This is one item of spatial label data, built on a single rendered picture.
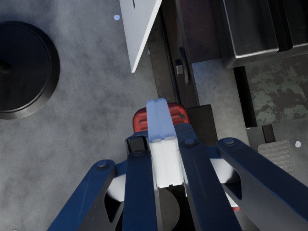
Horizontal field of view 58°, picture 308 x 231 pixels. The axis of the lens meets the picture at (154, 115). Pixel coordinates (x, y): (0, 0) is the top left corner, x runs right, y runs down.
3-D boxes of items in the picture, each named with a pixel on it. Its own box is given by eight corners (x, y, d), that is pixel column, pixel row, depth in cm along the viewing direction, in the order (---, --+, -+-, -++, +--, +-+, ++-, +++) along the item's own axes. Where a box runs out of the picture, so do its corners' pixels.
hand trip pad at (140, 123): (191, 159, 36) (198, 165, 28) (145, 167, 36) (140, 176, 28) (181, 106, 37) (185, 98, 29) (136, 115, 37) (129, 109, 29)
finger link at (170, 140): (162, 139, 14) (177, 136, 14) (155, 98, 21) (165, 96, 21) (171, 187, 15) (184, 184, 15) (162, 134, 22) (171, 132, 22)
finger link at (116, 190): (158, 197, 14) (98, 208, 14) (153, 149, 18) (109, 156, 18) (153, 172, 13) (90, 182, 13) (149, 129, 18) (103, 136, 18)
